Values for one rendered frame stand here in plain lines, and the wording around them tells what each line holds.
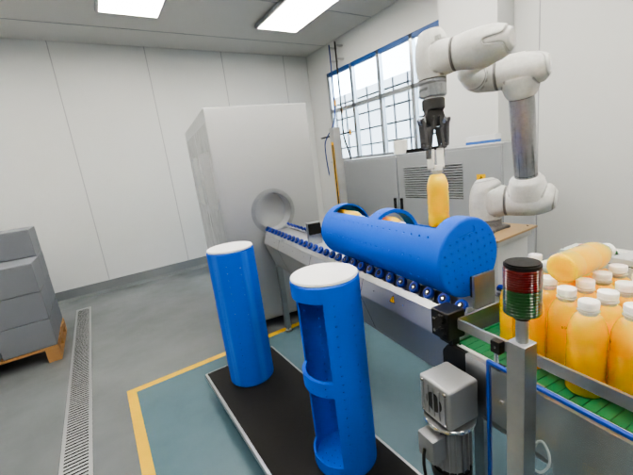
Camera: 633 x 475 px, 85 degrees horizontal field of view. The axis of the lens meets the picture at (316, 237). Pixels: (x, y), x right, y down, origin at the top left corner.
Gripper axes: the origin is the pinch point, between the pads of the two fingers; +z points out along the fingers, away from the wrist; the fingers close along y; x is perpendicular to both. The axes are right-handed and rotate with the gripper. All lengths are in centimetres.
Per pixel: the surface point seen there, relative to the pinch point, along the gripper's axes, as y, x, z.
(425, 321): 11, 3, 58
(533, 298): 35, 58, 24
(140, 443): 127, -113, 144
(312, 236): 0, -116, 45
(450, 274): 7.3, 12.1, 38.2
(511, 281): 37, 55, 21
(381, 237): 11.4, -20.4, 29.0
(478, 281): 1.4, 18.0, 40.5
